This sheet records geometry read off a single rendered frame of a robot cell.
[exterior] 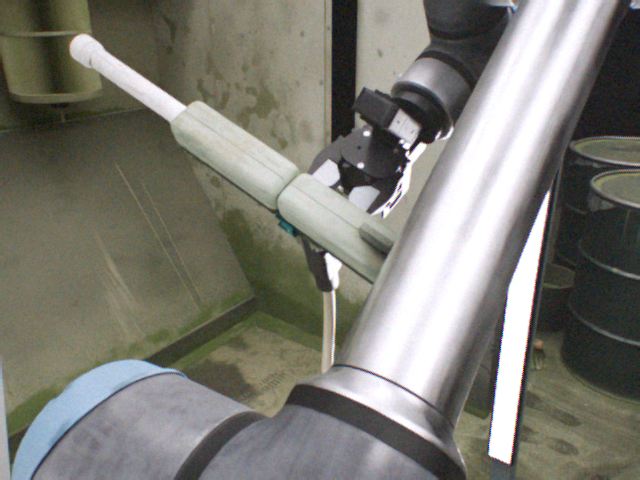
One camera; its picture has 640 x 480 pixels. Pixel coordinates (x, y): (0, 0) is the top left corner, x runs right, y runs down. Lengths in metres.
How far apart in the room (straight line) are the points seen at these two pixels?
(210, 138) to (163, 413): 0.33
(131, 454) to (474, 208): 0.26
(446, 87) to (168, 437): 0.48
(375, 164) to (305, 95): 1.97
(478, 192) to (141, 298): 2.51
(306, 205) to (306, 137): 2.07
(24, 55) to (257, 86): 0.91
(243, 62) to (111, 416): 2.49
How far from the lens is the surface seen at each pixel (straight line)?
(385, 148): 0.67
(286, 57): 2.65
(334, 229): 0.57
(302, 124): 2.65
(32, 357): 2.64
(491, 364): 2.56
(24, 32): 2.53
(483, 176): 0.43
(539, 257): 1.33
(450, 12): 0.71
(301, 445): 0.34
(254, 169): 0.61
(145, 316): 2.84
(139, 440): 0.39
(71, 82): 2.54
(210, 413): 0.39
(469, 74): 0.73
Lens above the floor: 1.69
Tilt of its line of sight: 23 degrees down
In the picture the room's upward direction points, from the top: straight up
